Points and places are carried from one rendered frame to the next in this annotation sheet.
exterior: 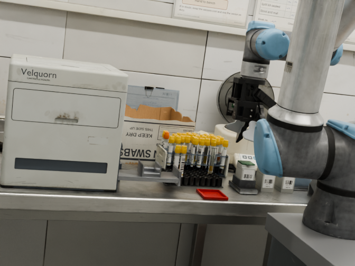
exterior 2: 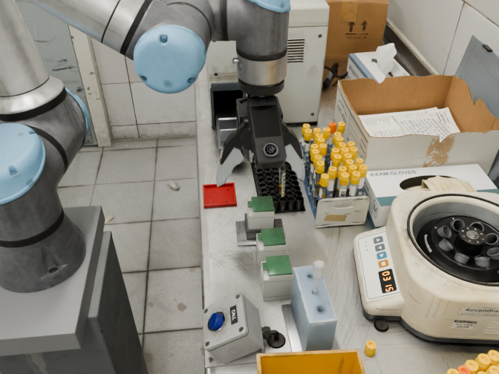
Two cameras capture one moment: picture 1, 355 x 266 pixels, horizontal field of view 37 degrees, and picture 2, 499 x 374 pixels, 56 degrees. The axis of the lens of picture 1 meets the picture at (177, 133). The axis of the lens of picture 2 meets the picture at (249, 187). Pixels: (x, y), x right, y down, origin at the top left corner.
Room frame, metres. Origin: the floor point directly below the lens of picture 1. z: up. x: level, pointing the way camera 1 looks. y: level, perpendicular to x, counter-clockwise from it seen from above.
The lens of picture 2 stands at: (1.58, -0.84, 1.53)
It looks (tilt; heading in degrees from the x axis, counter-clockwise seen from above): 40 degrees down; 102
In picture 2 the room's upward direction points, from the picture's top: straight up
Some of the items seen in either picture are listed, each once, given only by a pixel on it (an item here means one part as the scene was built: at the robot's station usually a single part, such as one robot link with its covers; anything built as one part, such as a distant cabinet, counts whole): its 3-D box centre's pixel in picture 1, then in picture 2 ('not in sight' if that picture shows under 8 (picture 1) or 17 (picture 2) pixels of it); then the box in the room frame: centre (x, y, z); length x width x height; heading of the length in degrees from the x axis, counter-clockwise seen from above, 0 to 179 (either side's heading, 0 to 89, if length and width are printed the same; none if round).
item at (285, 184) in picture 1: (285, 179); (275, 277); (1.52, -0.33, 0.91); 0.05 x 0.04 x 0.07; 18
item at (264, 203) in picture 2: (246, 163); (261, 204); (1.47, -0.21, 0.95); 0.05 x 0.04 x 0.01; 17
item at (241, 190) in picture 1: (243, 183); (260, 228); (1.47, -0.21, 0.89); 0.09 x 0.05 x 0.04; 17
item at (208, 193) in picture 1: (212, 194); (219, 194); (1.37, -0.11, 0.88); 0.07 x 0.07 x 0.01; 18
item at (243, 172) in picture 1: (244, 174); (260, 217); (1.47, -0.21, 0.92); 0.05 x 0.04 x 0.06; 17
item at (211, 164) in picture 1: (211, 164); (281, 183); (1.49, -0.11, 0.93); 0.01 x 0.01 x 0.10
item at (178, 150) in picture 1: (192, 163); (277, 165); (1.48, -0.05, 0.93); 0.17 x 0.09 x 0.11; 108
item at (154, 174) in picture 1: (140, 171); (230, 128); (1.34, 0.08, 0.92); 0.21 x 0.07 x 0.05; 108
